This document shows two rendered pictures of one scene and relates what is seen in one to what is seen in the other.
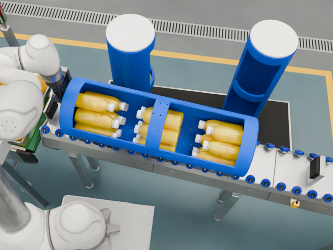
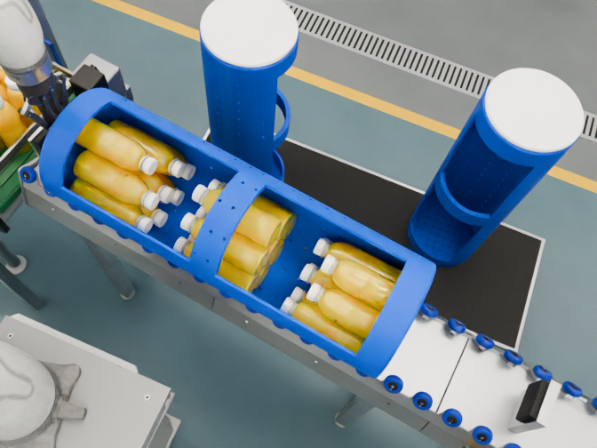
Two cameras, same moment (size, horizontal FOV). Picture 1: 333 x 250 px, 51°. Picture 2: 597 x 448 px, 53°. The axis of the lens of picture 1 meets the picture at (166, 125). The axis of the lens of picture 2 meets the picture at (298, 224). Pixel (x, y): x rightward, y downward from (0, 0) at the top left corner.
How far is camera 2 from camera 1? 39 cm
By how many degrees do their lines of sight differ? 6
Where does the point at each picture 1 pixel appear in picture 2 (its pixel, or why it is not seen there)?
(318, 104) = not seen: outside the picture
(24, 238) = not seen: outside the picture
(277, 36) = (542, 107)
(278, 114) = (515, 259)
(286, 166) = (479, 377)
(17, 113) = not seen: outside the picture
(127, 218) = (109, 397)
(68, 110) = (57, 149)
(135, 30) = (259, 26)
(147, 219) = (147, 411)
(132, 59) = (239, 81)
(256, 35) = (499, 94)
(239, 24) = (495, 67)
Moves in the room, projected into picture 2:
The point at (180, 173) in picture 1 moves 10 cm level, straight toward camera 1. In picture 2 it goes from (261, 331) to (240, 365)
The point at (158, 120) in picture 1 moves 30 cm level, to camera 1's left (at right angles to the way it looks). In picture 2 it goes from (226, 217) to (94, 167)
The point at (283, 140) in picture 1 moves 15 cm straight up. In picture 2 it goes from (510, 310) to (526, 300)
